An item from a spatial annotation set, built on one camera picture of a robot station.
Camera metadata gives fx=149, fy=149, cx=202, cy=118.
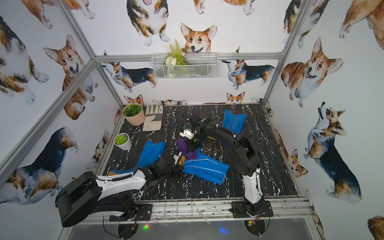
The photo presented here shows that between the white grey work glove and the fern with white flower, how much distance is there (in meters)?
0.36

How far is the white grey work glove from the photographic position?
1093 millimetres

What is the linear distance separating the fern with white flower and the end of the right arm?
324mm

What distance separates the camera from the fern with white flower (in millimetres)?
819

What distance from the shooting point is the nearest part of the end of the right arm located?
668 mm

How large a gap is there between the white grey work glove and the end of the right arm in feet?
1.13
